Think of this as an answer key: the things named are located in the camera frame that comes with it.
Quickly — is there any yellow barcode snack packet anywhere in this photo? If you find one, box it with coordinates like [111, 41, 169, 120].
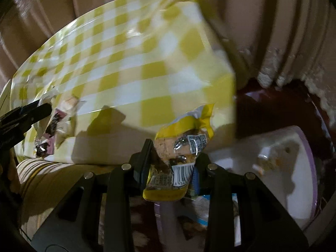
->
[142, 104, 214, 202]

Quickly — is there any pink black snack packet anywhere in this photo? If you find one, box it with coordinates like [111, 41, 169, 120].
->
[34, 97, 87, 158]

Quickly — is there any white purple-rimmed storage box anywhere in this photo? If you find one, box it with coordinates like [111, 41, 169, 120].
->
[158, 126, 317, 251]

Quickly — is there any yellow checkered tablecloth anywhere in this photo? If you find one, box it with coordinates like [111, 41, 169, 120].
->
[10, 0, 236, 164]

